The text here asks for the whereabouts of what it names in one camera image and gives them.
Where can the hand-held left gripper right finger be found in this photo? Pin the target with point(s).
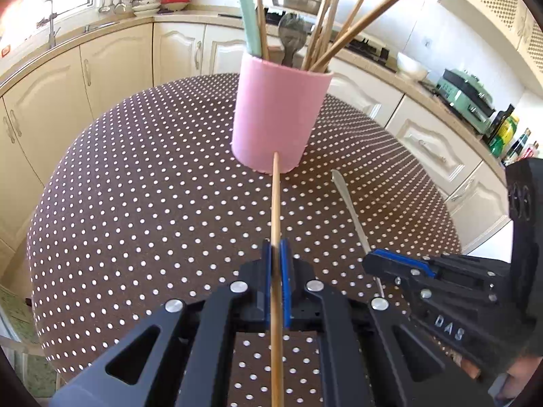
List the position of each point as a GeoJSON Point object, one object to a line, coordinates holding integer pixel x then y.
{"type": "Point", "coordinates": [286, 284]}

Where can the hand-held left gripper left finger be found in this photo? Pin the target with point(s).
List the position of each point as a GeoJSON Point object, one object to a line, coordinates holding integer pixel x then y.
{"type": "Point", "coordinates": [267, 275]}

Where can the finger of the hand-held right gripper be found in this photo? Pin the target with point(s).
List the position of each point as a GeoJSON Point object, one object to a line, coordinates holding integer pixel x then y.
{"type": "Point", "coordinates": [403, 260]}
{"type": "Point", "coordinates": [390, 273]}

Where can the single wooden chopstick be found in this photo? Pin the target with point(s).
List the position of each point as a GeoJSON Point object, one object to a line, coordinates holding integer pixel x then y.
{"type": "Point", "coordinates": [275, 203]}

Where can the pink cup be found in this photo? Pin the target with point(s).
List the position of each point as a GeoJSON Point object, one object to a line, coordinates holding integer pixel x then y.
{"type": "Point", "coordinates": [275, 114]}

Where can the dark metal spork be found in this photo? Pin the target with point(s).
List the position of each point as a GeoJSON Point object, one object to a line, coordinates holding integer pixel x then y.
{"type": "Point", "coordinates": [292, 36]}

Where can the teal sheathed knife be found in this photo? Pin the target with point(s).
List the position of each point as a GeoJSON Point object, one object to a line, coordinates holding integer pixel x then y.
{"type": "Point", "coordinates": [248, 17]}

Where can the bunch of wooden chopsticks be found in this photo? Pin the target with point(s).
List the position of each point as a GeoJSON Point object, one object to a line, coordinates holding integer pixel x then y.
{"type": "Point", "coordinates": [330, 8]}

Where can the person's right hand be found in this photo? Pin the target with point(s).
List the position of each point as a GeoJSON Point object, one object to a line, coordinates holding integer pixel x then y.
{"type": "Point", "coordinates": [526, 373]}

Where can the brown polka dot tablecloth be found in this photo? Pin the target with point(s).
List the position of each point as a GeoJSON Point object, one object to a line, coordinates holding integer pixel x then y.
{"type": "Point", "coordinates": [148, 199]}

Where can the dark soy sauce bottle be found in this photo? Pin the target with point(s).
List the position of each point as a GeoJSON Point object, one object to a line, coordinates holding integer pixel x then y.
{"type": "Point", "coordinates": [517, 148]}

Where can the yellow green bottle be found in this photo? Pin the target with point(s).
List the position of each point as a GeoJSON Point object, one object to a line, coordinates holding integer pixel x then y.
{"type": "Point", "coordinates": [505, 135]}

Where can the green electric cooker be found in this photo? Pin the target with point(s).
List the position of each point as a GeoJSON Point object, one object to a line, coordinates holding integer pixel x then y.
{"type": "Point", "coordinates": [464, 97]}

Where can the dark oil bottle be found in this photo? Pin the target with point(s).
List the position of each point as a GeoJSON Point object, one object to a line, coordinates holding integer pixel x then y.
{"type": "Point", "coordinates": [502, 116]}

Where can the white ceramic bowl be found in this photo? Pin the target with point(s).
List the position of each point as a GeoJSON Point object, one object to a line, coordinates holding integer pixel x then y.
{"type": "Point", "coordinates": [411, 65]}

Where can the black gas stove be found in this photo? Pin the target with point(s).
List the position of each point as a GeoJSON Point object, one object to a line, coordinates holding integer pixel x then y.
{"type": "Point", "coordinates": [369, 48]}

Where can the green patterned cloth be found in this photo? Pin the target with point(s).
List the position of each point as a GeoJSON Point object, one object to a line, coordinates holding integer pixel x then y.
{"type": "Point", "coordinates": [15, 318]}

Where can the patterned ceramic bowl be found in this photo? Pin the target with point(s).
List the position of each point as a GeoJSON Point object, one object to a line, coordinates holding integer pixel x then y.
{"type": "Point", "coordinates": [174, 7]}

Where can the beige stone countertop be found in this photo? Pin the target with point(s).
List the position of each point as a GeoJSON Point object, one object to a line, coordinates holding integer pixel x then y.
{"type": "Point", "coordinates": [127, 23]}

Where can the stack of white bowls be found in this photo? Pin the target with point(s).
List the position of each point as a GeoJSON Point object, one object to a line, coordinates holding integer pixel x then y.
{"type": "Point", "coordinates": [146, 8]}

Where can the stainless steel sink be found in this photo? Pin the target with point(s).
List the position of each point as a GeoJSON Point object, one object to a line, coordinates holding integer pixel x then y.
{"type": "Point", "coordinates": [99, 26]}

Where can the metal sink faucet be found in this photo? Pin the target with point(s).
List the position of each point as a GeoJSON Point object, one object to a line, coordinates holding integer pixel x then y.
{"type": "Point", "coordinates": [51, 25]}

